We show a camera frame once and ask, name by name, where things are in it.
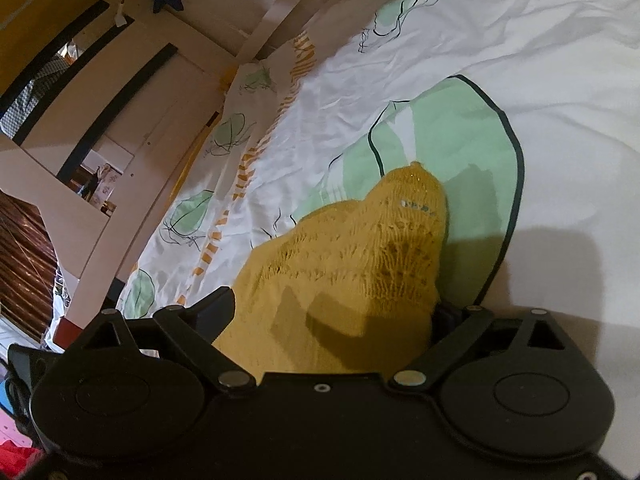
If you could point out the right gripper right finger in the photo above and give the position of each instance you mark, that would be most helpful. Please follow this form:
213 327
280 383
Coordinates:
454 333

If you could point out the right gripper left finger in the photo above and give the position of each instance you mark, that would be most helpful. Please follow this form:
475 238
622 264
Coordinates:
193 331

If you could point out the mustard yellow knitted garment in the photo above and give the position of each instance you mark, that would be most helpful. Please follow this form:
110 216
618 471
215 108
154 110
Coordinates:
351 289

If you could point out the colourful clothes pile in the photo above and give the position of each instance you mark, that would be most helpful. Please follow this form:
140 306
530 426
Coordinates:
17 452

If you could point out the white patterned bed sheet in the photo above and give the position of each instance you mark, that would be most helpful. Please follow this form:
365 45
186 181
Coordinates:
527 111

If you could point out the wooden bed frame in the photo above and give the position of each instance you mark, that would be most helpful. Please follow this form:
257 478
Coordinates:
98 158

